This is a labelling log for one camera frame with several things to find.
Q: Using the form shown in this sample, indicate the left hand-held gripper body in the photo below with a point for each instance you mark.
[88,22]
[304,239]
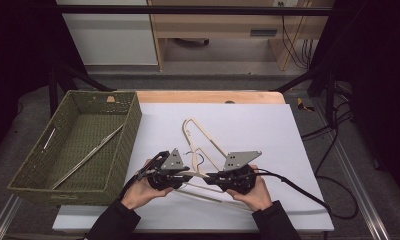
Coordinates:
[172,161]

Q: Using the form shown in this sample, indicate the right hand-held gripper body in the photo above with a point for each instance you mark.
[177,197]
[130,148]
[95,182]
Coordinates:
[239,160]

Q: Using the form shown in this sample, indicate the beige clothes hanger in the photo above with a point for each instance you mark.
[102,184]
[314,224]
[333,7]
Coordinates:
[210,136]

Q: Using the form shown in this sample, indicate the beige green hanger bar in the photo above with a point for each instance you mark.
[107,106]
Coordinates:
[88,156]

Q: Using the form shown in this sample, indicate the green woven basket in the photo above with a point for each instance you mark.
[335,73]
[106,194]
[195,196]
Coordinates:
[88,110]

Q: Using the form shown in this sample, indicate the person's right hand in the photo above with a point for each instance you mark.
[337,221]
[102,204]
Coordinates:
[256,198]

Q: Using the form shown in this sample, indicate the person's left hand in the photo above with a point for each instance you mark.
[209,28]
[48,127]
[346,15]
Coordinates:
[141,193]

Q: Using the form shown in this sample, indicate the white table sheet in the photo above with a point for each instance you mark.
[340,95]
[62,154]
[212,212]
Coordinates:
[254,126]

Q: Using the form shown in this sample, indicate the wooden table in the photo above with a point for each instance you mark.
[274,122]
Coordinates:
[194,96]

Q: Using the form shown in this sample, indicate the yellow black small tool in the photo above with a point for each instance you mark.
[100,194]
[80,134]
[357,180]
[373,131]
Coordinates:
[301,105]

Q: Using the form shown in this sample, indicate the black metal stand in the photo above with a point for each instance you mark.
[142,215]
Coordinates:
[53,93]
[328,90]

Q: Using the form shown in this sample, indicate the white cabinet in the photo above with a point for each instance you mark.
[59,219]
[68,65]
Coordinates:
[111,40]

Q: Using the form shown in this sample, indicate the light wooden desk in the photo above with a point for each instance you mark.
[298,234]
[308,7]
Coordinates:
[214,25]

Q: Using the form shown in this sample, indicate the black curtain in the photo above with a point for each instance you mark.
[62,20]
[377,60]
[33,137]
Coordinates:
[381,83]
[18,66]

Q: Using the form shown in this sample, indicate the aluminium floor rail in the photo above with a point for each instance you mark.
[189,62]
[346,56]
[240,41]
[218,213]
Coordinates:
[364,200]
[3,218]

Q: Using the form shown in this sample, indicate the black horizontal frame bar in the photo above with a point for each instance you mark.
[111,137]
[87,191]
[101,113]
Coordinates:
[188,10]

